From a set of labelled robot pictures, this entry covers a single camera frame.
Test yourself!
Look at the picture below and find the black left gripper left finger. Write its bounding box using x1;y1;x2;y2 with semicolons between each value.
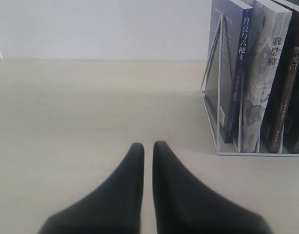
39;143;145;234

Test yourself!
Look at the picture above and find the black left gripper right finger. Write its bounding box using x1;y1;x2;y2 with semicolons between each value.
153;141;272;234

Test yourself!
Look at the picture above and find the blue book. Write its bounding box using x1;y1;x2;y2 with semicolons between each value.
206;0;253;143

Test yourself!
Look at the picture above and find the dark brown book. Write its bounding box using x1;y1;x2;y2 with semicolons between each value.
262;0;299;153

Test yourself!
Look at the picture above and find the black white book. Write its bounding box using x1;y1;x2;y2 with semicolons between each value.
284;90;299;153

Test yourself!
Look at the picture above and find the grey white book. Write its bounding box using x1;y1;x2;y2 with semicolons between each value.
241;0;292;153

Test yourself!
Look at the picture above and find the white wire book rack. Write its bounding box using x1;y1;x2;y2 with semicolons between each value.
200;14;299;157

